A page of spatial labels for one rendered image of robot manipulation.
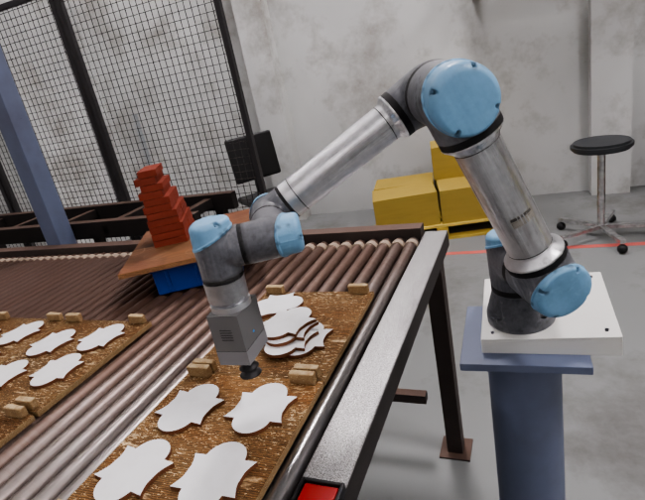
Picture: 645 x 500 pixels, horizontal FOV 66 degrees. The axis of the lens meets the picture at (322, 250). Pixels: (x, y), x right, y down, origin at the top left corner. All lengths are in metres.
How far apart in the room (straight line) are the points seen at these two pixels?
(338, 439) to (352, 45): 4.52
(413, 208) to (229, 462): 3.45
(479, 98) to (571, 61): 4.20
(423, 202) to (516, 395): 3.03
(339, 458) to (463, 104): 0.63
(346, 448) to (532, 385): 0.51
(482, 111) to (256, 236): 0.42
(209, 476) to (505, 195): 0.70
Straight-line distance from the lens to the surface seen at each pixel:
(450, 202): 4.21
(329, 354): 1.17
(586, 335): 1.22
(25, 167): 2.87
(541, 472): 1.46
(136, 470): 1.03
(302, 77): 5.36
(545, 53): 5.01
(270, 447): 0.97
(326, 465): 0.94
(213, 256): 0.87
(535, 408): 1.33
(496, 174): 0.91
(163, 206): 1.91
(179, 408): 1.14
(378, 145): 0.97
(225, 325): 0.92
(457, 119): 0.84
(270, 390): 1.09
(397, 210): 4.20
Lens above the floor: 1.56
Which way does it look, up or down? 20 degrees down
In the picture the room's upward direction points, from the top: 12 degrees counter-clockwise
